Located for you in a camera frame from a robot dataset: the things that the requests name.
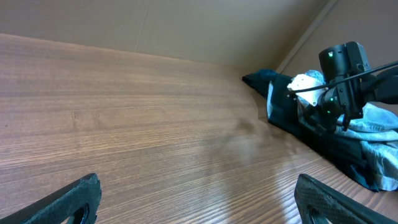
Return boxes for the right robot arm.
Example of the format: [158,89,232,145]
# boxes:
[302,42,397,133]

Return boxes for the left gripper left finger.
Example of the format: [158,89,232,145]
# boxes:
[1,173,102,224]

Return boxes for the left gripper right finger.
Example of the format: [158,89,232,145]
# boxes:
[294,174,397,224]

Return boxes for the dark blue garment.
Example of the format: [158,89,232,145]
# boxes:
[248,68,380,192]

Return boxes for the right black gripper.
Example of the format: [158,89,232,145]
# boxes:
[303,86,350,133]

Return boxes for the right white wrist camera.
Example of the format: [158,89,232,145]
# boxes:
[287,74,328,106]

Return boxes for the light blue denim shorts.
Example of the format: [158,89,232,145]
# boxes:
[297,69,398,192]

